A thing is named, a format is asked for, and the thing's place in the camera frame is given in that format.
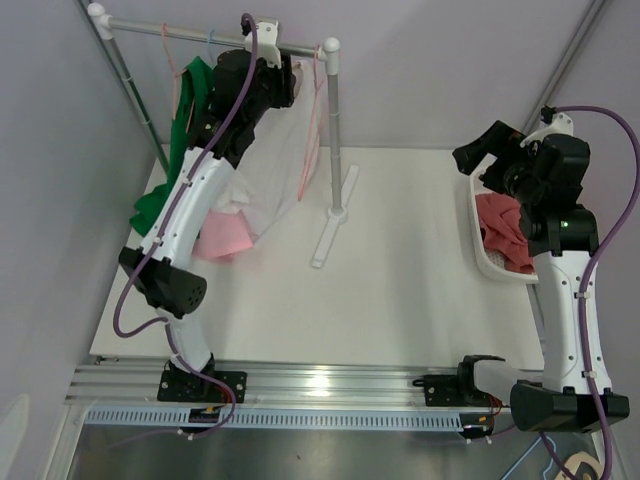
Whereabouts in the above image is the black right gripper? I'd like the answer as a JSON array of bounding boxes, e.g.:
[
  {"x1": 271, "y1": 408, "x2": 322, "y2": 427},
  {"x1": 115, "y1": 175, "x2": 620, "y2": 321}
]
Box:
[{"x1": 452, "y1": 122, "x2": 543, "y2": 207}]

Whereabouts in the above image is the coral red t shirt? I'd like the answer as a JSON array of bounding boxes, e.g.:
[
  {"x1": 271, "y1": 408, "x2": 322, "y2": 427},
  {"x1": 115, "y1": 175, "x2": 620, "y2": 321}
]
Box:
[{"x1": 475, "y1": 193, "x2": 534, "y2": 274}]

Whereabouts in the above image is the white t shirt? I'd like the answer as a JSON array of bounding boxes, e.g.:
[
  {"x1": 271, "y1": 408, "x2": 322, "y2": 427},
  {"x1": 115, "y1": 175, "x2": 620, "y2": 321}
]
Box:
[{"x1": 212, "y1": 60, "x2": 314, "y2": 240}]

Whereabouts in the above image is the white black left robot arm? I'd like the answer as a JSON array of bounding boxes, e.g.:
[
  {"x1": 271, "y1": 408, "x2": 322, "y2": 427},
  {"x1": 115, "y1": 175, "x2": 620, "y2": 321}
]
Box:
[{"x1": 113, "y1": 50, "x2": 296, "y2": 401}]

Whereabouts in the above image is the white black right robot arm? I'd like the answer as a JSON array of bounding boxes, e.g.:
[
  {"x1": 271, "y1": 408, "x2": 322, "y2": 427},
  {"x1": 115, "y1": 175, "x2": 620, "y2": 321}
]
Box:
[{"x1": 453, "y1": 114, "x2": 630, "y2": 433}]

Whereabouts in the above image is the blue plastic hanger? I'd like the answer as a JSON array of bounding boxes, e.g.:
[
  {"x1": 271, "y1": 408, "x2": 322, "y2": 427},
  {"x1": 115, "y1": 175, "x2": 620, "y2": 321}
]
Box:
[{"x1": 206, "y1": 28, "x2": 216, "y2": 65}]

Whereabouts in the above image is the green t shirt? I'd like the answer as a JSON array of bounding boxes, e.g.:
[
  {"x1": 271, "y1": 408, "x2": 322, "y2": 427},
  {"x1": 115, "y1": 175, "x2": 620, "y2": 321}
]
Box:
[{"x1": 129, "y1": 56, "x2": 213, "y2": 236}]

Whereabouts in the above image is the pink t shirt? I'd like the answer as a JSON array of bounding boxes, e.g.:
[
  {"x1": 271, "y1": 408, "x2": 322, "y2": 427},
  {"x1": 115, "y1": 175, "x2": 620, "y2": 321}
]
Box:
[{"x1": 193, "y1": 211, "x2": 254, "y2": 261}]

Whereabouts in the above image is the blue hanger on floor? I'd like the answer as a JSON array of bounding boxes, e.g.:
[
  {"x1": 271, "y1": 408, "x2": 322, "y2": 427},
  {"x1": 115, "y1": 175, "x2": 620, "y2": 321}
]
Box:
[{"x1": 501, "y1": 435, "x2": 558, "y2": 480}]

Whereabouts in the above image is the wooden hanger on floor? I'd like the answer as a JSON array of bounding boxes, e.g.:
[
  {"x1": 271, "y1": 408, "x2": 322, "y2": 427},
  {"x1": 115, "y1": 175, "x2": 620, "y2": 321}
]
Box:
[{"x1": 564, "y1": 451, "x2": 604, "y2": 480}]

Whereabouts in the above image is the white perforated plastic basket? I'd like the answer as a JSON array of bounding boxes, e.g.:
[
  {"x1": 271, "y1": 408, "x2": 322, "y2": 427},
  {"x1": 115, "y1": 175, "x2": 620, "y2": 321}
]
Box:
[{"x1": 467, "y1": 165, "x2": 538, "y2": 285}]

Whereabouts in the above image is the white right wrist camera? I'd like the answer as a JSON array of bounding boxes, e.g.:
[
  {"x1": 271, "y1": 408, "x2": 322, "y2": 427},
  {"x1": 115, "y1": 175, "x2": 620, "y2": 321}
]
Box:
[{"x1": 520, "y1": 105, "x2": 574, "y2": 148}]

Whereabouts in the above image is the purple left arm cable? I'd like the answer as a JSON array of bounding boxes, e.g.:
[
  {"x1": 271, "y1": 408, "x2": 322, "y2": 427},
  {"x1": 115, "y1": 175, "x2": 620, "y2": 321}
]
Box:
[{"x1": 112, "y1": 12, "x2": 259, "y2": 441}]

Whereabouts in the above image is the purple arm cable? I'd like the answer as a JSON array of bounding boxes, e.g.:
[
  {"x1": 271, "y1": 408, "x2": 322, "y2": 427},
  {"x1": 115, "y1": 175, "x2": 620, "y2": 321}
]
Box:
[
  {"x1": 538, "y1": 103, "x2": 640, "y2": 480},
  {"x1": 112, "y1": 12, "x2": 259, "y2": 441}
]

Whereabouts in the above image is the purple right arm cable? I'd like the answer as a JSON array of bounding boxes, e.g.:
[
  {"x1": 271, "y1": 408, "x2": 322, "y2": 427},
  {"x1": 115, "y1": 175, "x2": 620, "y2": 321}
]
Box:
[{"x1": 538, "y1": 103, "x2": 640, "y2": 480}]

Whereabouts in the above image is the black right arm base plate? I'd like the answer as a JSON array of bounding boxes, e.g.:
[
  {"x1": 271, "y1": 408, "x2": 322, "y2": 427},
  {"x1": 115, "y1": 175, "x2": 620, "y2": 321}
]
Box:
[{"x1": 412, "y1": 374, "x2": 501, "y2": 408}]

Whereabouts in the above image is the white slotted cable duct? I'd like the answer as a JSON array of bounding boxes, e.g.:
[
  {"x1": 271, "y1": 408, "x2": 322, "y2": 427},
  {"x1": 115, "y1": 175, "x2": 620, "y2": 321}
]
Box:
[{"x1": 85, "y1": 406, "x2": 492, "y2": 432}]

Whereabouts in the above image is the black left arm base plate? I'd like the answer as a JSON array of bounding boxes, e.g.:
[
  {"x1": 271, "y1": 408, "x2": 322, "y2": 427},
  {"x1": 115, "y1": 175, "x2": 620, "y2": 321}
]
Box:
[{"x1": 157, "y1": 370, "x2": 247, "y2": 404}]

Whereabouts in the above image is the aluminium rail frame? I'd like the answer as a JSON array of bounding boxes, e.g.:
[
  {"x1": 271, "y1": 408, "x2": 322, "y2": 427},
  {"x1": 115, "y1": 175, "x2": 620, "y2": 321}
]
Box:
[{"x1": 64, "y1": 355, "x2": 610, "y2": 413}]

